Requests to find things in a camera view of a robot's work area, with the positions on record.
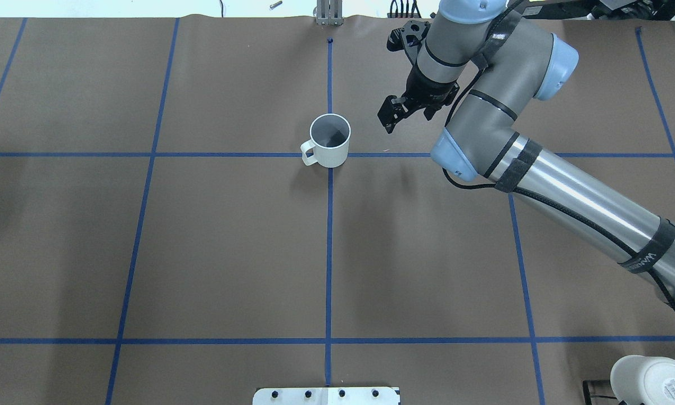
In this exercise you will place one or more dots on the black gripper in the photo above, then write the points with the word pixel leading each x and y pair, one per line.
pixel 426 90

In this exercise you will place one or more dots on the white HOME mug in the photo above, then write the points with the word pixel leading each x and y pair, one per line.
pixel 328 143

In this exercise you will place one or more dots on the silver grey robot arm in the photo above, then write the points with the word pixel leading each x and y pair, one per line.
pixel 486 63

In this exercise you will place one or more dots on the white mug on rack right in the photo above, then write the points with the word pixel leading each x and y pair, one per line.
pixel 637 379

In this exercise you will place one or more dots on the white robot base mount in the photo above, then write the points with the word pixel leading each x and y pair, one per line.
pixel 328 395

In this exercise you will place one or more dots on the black wire mug rack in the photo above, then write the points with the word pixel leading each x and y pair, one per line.
pixel 598 392

